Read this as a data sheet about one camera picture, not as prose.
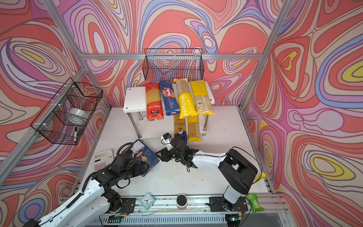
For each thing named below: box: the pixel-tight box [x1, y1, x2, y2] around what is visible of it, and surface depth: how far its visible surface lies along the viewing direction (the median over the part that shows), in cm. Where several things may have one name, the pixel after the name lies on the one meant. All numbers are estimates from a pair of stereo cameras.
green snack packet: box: [245, 192, 266, 214], surface depth 74 cm
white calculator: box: [93, 149, 114, 172], surface depth 90 cm
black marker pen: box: [73, 126, 78, 143], surface depth 73 cm
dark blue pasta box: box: [131, 139, 161, 177], surface depth 86 cm
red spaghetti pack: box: [145, 82, 165, 122], surface depth 73 cm
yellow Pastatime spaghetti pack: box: [187, 114, 202, 143], surface depth 97 cm
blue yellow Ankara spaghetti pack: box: [173, 114, 188, 145], surface depth 98 cm
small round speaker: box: [175, 193, 188, 210], surface depth 72 cm
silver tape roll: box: [67, 107, 90, 119], surface depth 75 cm
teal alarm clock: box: [139, 192, 156, 210], surface depth 75 cm
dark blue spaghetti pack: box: [158, 79, 181, 116], surface depth 73 cm
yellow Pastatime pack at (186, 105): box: [173, 78, 199, 120], surface depth 74 cm
